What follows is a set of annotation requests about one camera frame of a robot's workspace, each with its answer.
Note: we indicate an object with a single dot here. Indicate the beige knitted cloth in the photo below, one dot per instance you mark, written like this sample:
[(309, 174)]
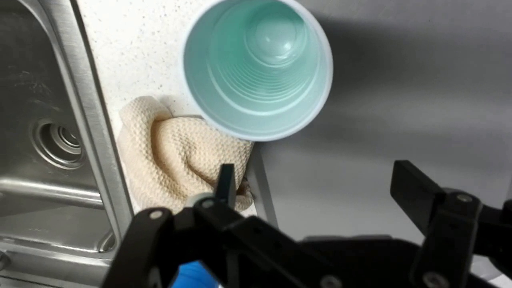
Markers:
[(172, 160)]

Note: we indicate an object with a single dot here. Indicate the green plastic cup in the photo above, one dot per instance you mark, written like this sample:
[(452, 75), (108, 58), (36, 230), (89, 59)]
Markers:
[(257, 69)]

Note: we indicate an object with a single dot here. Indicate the stainless steel double sink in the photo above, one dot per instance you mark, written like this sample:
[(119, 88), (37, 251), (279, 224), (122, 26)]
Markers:
[(63, 200)]

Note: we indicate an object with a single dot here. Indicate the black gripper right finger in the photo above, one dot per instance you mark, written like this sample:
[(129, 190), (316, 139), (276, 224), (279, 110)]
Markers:
[(457, 226)]

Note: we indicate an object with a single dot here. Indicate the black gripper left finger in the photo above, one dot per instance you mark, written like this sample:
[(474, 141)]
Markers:
[(237, 251)]

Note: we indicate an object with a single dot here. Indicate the blue plastic cup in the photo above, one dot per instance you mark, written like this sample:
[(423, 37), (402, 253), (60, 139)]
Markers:
[(194, 275)]

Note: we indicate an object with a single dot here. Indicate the grey plastic tray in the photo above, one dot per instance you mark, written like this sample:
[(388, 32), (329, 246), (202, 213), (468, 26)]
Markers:
[(421, 80)]

